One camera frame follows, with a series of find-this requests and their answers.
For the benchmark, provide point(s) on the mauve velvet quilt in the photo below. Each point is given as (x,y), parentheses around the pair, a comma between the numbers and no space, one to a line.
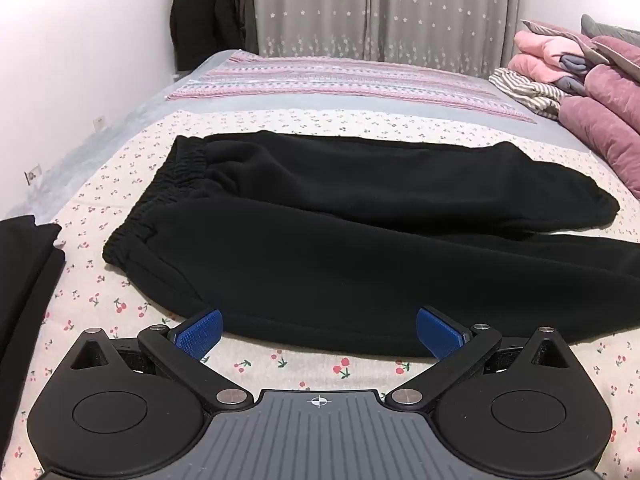
(607,110)

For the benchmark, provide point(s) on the grey pillow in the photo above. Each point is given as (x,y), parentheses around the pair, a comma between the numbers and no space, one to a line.
(607,27)

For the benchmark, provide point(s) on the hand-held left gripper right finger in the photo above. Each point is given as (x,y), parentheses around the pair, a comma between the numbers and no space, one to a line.
(439,331)

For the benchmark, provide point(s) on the pink striped blanket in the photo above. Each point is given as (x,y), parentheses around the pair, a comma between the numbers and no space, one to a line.
(345,82)

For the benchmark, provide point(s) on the striped beige cloth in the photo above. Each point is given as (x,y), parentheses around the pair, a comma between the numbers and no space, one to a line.
(527,91)

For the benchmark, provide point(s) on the pink padded jacket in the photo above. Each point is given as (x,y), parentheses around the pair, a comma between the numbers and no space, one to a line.
(542,57)

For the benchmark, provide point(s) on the dark hanging jackets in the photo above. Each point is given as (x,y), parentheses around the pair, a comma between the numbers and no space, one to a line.
(210,15)

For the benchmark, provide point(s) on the cherry print bed sheet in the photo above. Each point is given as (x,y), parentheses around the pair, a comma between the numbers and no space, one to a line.
(150,310)

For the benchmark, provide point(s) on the grey star print curtain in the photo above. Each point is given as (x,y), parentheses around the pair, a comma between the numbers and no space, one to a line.
(385,7)

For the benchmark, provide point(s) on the folded black clothes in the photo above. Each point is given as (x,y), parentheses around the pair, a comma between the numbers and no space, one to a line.
(22,285)

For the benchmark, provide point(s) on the white wall socket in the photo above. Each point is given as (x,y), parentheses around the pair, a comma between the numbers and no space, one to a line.
(100,122)
(32,175)

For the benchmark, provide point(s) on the black pants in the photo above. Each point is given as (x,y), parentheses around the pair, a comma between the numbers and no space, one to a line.
(320,240)

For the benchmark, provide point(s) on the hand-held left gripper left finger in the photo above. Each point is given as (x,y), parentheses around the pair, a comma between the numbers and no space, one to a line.
(201,333)

